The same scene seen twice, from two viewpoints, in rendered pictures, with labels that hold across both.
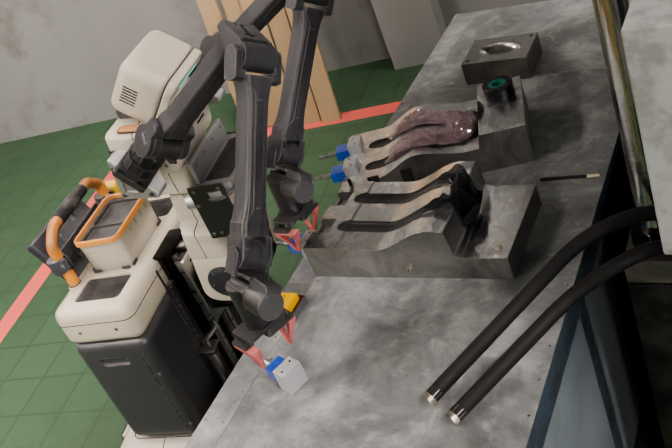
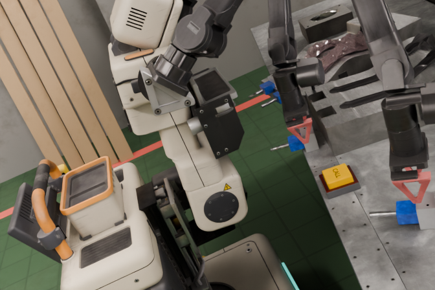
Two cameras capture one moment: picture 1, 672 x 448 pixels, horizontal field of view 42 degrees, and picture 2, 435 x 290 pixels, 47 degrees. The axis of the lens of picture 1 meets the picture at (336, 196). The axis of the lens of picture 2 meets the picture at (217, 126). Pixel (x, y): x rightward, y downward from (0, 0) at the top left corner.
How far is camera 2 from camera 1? 1.37 m
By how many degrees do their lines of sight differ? 27
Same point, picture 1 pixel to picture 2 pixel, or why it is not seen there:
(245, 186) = (377, 0)
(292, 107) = (286, 7)
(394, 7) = not seen: hidden behind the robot
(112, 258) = (104, 217)
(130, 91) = (138, 12)
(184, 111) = not seen: outside the picture
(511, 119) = (404, 20)
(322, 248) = (346, 121)
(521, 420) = not seen: outside the picture
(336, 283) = (362, 152)
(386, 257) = not seen: hidden behind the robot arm
